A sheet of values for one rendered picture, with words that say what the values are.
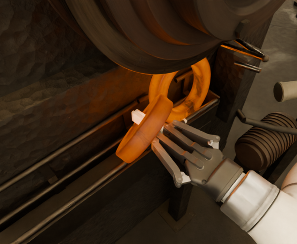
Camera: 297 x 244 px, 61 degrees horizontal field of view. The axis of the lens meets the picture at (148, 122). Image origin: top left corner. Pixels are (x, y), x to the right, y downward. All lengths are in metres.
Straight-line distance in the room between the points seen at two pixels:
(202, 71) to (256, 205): 0.35
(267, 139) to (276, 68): 1.35
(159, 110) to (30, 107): 0.22
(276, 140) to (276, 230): 0.50
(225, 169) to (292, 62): 1.92
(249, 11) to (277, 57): 1.93
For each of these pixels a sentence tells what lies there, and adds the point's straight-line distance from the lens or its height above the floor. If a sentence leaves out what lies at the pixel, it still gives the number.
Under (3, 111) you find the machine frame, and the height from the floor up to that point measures 0.87.
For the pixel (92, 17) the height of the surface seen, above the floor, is 1.03.
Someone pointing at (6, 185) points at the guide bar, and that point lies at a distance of 0.55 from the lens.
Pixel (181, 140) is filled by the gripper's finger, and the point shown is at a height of 0.78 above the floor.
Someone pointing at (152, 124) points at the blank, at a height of 0.84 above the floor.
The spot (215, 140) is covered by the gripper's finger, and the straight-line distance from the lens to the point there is 0.50.
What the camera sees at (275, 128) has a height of 0.57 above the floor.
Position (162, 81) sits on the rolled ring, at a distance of 0.55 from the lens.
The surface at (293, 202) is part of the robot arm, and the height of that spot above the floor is 0.80.
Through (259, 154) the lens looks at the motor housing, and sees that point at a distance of 0.87.
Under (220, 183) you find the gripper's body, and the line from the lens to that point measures 0.44.
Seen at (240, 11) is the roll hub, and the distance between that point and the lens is 0.38.
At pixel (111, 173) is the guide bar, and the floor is 0.70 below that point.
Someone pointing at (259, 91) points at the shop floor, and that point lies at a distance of 1.92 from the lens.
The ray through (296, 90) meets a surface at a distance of 0.84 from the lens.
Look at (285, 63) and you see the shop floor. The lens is 2.28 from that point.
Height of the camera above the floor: 1.17
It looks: 48 degrees down
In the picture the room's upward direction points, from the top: straight up
